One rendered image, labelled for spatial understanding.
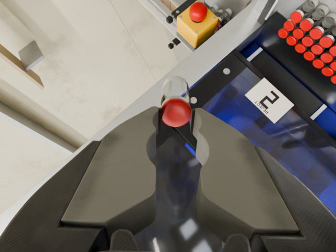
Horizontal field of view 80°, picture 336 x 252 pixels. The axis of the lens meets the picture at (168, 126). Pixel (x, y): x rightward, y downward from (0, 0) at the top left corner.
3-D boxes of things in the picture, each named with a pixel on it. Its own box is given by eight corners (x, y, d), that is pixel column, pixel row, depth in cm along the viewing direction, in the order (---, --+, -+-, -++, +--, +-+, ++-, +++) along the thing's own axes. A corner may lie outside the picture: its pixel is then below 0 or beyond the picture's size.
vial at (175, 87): (189, 75, 16) (193, 97, 13) (187, 100, 18) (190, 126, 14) (162, 74, 17) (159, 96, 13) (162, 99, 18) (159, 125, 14)
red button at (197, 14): (209, 19, 48) (196, 29, 48) (197, 9, 49) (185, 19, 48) (211, 7, 44) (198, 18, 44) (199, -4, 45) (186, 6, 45)
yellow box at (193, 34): (214, 36, 54) (194, 53, 53) (195, 19, 55) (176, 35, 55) (219, 16, 47) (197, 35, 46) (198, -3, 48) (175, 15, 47)
